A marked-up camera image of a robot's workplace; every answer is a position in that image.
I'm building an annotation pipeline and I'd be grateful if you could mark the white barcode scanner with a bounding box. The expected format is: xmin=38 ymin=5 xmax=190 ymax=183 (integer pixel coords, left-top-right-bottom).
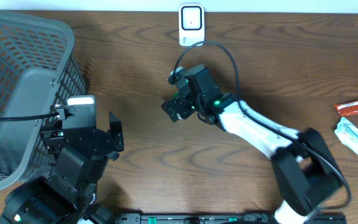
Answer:
xmin=178 ymin=4 xmax=205 ymax=47

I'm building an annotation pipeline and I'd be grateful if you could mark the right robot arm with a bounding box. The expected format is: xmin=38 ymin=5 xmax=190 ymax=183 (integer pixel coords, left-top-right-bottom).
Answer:
xmin=162 ymin=75 xmax=349 ymax=223

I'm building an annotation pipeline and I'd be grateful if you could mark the teal tissue packet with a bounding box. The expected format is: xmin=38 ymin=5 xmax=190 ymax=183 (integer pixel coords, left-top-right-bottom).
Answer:
xmin=334 ymin=117 xmax=358 ymax=155

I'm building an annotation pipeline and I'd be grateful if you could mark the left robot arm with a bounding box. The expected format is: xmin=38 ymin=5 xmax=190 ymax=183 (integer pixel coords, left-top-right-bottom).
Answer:
xmin=0 ymin=104 xmax=124 ymax=223

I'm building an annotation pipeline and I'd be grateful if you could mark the red chocolate bar wrapper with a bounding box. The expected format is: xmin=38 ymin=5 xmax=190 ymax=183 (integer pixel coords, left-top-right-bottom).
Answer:
xmin=334 ymin=100 xmax=358 ymax=117

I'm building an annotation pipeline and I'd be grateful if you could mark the white bottle green cap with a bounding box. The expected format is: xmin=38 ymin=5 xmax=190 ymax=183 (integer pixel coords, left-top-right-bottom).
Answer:
xmin=167 ymin=67 xmax=184 ymax=86

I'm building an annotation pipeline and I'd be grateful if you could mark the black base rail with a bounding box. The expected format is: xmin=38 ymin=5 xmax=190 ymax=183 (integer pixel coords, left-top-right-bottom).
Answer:
xmin=113 ymin=205 xmax=347 ymax=224

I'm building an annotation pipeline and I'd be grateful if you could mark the grey plastic shopping basket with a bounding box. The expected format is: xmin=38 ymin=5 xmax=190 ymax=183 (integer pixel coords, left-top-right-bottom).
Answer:
xmin=0 ymin=11 xmax=86 ymax=190

